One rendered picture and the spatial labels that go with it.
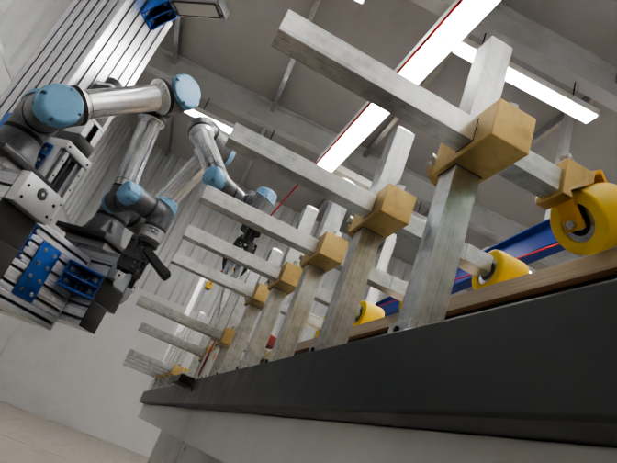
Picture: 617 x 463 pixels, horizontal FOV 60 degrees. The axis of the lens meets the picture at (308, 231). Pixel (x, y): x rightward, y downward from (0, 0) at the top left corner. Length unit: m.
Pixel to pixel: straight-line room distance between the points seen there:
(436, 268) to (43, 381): 9.15
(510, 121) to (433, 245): 0.15
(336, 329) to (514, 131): 0.37
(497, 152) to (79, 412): 9.11
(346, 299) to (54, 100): 1.08
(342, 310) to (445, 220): 0.26
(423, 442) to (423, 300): 0.15
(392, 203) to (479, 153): 0.21
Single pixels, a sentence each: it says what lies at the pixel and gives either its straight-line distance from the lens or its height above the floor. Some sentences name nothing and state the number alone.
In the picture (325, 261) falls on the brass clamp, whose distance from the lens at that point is 1.03.
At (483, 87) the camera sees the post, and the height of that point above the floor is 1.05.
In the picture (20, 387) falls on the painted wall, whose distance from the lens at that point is 9.64.
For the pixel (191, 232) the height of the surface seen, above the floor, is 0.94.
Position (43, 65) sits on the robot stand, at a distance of 2.22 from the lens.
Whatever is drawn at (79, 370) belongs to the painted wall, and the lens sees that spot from 9.53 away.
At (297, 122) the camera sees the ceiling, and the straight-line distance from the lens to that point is 7.84.
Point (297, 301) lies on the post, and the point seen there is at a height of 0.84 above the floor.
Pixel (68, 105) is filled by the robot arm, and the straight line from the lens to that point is 1.64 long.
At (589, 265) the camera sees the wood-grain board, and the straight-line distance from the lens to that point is 0.73.
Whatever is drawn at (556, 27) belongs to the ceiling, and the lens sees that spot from 5.88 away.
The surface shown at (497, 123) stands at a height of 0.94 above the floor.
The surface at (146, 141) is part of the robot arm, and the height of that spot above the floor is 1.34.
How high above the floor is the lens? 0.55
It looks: 24 degrees up
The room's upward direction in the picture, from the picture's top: 21 degrees clockwise
